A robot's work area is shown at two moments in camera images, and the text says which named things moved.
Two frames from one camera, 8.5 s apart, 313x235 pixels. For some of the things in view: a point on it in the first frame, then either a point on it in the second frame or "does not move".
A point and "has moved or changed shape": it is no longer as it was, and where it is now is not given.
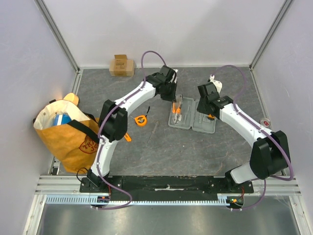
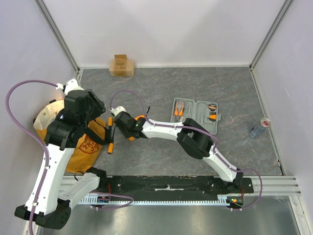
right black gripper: (204, 108) -> (120, 121)
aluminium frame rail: (71, 185) does not move
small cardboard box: (121, 66) does not move
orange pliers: (176, 108) has moved or changed shape
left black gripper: (171, 97) -> (99, 105)
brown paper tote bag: (76, 144) does not move
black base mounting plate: (167, 186) does not move
